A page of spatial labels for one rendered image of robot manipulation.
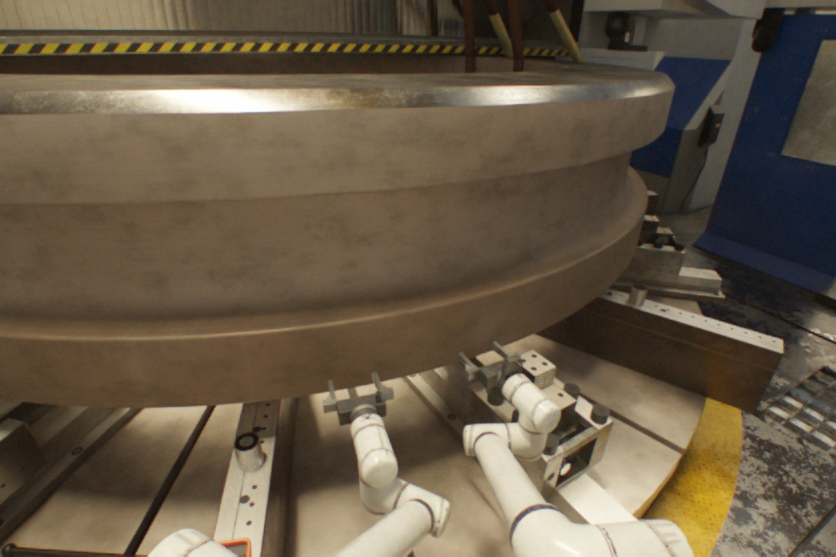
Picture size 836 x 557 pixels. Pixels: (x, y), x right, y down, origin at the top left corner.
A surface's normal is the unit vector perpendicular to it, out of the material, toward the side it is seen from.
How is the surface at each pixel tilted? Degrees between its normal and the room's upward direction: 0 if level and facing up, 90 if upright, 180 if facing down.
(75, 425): 72
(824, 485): 0
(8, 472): 90
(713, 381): 90
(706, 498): 0
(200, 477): 0
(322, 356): 90
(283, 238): 90
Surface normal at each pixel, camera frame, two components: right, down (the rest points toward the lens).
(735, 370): -0.58, 0.37
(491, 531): 0.02, -0.88
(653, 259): -0.22, 0.45
